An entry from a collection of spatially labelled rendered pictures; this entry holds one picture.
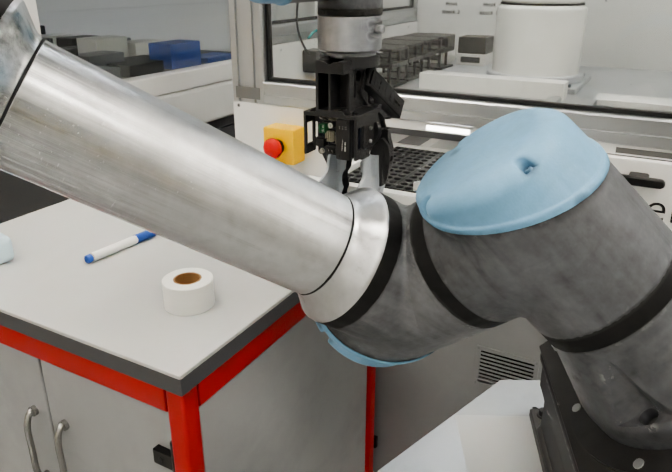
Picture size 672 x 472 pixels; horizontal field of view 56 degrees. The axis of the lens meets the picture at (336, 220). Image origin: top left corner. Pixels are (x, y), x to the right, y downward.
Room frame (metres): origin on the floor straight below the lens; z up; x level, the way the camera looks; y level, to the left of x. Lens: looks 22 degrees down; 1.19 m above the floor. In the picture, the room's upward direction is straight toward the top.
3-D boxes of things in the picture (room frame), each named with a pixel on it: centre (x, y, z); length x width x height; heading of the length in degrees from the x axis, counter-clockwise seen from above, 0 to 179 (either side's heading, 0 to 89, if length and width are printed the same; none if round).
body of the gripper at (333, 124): (0.75, -0.01, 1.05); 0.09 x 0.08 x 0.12; 151
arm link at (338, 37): (0.76, -0.02, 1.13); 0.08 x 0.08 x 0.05
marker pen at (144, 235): (0.97, 0.36, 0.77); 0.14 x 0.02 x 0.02; 147
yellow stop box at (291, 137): (1.22, 0.10, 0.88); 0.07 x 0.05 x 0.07; 61
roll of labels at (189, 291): (0.78, 0.21, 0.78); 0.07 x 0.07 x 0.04
